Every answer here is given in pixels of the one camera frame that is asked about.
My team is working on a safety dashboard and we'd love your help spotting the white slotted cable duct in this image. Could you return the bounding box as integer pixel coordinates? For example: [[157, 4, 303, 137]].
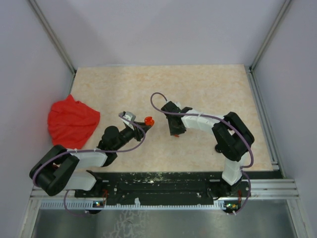
[[39, 198, 233, 211]]

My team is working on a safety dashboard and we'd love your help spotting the aluminium corner post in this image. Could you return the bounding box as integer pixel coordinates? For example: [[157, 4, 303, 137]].
[[26, 0, 77, 75], [249, 0, 293, 73]]

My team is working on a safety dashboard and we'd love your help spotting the aluminium corner post right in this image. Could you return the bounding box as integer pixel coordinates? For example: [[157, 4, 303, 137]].
[[249, 0, 293, 73]]

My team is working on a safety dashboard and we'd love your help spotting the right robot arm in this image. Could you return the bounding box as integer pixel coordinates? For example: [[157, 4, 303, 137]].
[[161, 101, 255, 196]]

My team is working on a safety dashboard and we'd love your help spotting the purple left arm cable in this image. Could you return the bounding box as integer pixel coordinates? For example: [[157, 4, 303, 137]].
[[33, 113, 147, 218]]

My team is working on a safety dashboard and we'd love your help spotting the red crumpled cloth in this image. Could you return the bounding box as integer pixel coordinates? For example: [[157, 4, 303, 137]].
[[47, 95, 101, 149]]

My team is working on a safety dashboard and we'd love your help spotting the aluminium corner post left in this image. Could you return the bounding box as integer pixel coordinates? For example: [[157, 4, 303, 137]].
[[26, 0, 77, 75]]

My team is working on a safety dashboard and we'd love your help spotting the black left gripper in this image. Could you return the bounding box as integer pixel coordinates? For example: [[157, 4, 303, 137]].
[[113, 121, 152, 151]]

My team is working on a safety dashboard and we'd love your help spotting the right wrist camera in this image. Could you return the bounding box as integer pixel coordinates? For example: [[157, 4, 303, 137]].
[[171, 102, 181, 108]]

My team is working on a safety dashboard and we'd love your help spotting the aluminium side rail right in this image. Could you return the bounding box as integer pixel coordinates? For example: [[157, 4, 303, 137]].
[[245, 66, 286, 178]]

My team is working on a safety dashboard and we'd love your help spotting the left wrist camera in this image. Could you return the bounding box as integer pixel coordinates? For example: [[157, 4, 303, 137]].
[[120, 112, 136, 125]]

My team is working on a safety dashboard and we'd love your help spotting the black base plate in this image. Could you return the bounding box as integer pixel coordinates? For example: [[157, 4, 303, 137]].
[[75, 172, 251, 213]]

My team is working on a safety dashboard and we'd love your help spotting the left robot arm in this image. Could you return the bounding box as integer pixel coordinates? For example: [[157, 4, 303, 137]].
[[29, 117, 154, 197]]

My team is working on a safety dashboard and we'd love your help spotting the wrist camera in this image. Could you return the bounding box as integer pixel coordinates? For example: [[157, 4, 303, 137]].
[[171, 102, 181, 108], [120, 112, 136, 125]]

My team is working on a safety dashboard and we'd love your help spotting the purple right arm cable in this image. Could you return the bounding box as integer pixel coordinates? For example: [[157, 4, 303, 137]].
[[150, 92, 255, 216]]

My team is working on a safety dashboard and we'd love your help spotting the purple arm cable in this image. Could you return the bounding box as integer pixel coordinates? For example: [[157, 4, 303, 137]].
[[150, 92, 255, 216], [33, 113, 147, 218]]

